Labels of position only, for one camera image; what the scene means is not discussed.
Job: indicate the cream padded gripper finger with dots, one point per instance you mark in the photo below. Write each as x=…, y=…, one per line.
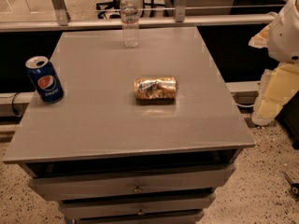
x=260, y=40
x=276, y=89

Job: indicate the orange soda can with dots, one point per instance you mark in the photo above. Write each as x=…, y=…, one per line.
x=154, y=88

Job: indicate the blue Pepsi can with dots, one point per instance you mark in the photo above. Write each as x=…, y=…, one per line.
x=44, y=77

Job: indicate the black caster wheel base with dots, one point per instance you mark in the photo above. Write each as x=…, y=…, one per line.
x=294, y=186

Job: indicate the clear plastic water bottle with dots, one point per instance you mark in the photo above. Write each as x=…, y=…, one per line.
x=130, y=23

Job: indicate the black office chair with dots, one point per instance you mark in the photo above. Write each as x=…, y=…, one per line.
x=110, y=0

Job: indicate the middle grey drawer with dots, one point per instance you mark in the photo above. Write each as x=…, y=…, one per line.
x=138, y=206

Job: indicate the grey drawer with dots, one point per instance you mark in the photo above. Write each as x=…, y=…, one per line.
x=174, y=217
x=129, y=183
x=138, y=206

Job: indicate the grey drawer cabinet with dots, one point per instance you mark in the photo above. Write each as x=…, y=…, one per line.
x=99, y=127

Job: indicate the bottom grey drawer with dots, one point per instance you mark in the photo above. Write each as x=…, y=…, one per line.
x=174, y=217

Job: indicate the top grey drawer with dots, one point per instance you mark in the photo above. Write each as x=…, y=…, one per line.
x=129, y=183

